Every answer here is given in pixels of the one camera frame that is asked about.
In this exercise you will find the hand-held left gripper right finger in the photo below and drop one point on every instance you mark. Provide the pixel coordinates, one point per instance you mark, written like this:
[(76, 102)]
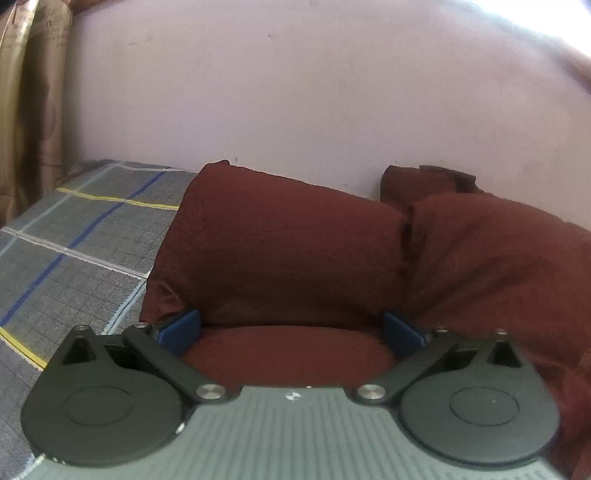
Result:
[(400, 333)]

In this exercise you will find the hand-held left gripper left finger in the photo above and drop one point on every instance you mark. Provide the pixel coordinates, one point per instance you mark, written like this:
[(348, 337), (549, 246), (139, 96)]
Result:
[(181, 331)]

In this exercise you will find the maroon garment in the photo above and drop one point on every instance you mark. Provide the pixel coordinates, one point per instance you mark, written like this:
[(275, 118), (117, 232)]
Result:
[(295, 249)]

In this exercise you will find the grey plaid bed sheet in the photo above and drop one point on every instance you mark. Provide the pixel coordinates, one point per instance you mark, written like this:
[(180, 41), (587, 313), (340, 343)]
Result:
[(78, 240)]

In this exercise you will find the brown patterned curtain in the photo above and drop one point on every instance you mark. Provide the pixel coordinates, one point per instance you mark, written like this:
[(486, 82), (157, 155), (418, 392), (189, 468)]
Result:
[(32, 106)]

